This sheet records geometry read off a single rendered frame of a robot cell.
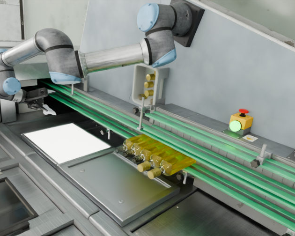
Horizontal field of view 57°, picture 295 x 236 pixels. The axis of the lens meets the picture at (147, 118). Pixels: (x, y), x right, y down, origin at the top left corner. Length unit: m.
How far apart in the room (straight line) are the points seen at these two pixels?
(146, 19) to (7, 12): 3.70
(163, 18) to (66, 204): 0.85
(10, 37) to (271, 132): 4.17
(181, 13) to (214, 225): 0.90
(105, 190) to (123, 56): 0.57
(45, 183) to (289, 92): 1.07
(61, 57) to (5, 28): 3.63
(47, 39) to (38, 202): 0.65
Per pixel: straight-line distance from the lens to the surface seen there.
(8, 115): 1.94
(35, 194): 1.29
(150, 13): 1.19
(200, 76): 1.35
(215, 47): 1.30
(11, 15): 4.78
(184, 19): 1.30
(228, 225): 1.21
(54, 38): 1.17
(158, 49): 1.17
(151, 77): 1.48
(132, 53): 1.16
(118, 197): 1.17
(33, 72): 1.93
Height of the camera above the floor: 1.87
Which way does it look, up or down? 44 degrees down
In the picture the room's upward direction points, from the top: 105 degrees counter-clockwise
